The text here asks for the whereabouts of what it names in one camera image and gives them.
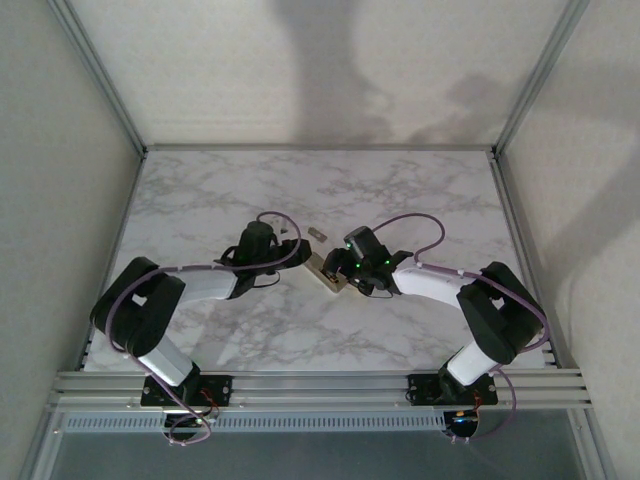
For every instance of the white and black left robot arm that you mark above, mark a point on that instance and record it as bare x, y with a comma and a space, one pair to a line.
205, 282

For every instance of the wide aluminium mounting rail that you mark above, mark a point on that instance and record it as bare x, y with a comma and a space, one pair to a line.
320, 390

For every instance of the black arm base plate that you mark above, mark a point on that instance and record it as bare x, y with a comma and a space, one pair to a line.
220, 387
420, 387

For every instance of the beige battery cover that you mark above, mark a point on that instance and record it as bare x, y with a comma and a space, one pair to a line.
318, 234

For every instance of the beige remote control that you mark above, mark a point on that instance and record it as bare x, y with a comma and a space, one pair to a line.
314, 266

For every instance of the aluminium frame leg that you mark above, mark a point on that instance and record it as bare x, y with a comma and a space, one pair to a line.
44, 450
600, 460

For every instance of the aluminium table side rail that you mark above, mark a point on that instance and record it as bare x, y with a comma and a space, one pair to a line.
511, 210
113, 260

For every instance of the aluminium frame post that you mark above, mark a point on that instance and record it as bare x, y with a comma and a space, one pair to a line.
537, 75
101, 75

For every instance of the aluminium frame cross rail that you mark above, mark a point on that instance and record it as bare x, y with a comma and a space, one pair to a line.
320, 147

